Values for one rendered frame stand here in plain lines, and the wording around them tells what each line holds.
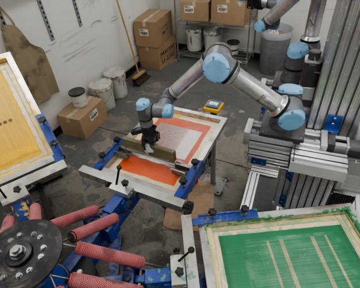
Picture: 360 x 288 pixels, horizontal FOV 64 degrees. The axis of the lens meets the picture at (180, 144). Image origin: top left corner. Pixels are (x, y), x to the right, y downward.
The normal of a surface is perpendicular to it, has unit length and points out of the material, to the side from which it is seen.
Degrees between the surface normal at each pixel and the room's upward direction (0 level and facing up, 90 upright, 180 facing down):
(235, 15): 90
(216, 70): 86
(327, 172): 90
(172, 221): 0
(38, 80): 90
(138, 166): 0
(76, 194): 0
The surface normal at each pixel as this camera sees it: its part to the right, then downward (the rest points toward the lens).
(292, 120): -0.09, 0.72
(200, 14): -0.32, 0.65
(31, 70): 0.58, 0.50
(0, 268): -0.07, -0.75
